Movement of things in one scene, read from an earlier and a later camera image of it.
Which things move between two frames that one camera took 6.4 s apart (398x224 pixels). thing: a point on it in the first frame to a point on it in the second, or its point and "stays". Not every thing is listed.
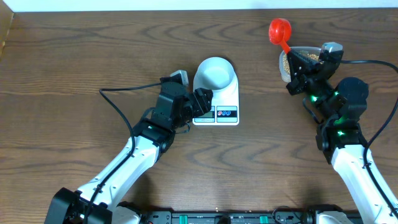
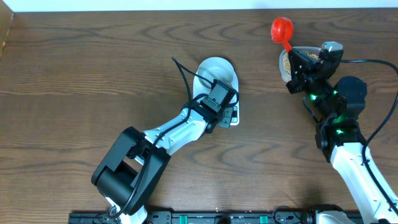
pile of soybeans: (286, 63) stays
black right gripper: (310, 68) stays
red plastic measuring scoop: (280, 30) stays
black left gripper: (196, 101) to (226, 121)
